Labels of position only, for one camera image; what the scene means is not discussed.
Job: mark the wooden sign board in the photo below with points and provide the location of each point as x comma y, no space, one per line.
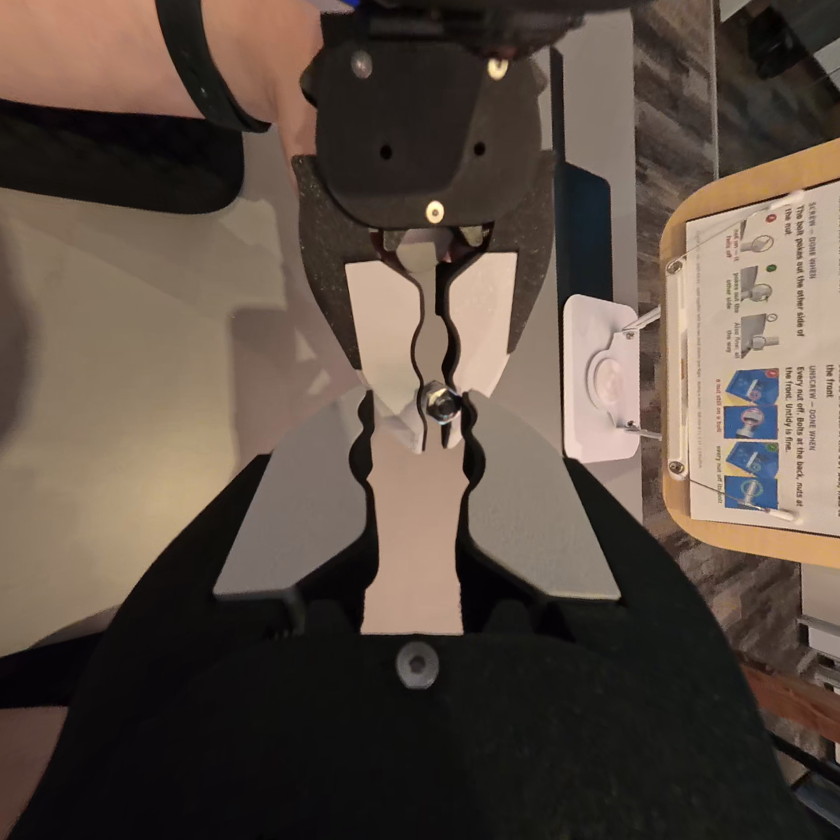
754,187

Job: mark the steel hex nut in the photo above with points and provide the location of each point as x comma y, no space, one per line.
430,394

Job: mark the person's left forearm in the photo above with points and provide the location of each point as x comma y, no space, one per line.
85,52

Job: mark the black wristband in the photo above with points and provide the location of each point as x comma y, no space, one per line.
193,52

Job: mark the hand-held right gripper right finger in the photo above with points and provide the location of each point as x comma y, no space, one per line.
531,518

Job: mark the person's left hand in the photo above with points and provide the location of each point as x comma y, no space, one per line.
275,59

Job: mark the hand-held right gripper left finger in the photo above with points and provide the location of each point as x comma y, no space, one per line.
308,518

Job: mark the printed instruction sheet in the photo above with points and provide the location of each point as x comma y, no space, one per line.
741,407

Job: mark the white stand base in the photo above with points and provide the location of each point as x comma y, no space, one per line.
590,407

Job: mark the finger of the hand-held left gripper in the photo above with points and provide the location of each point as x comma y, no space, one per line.
380,315
485,308

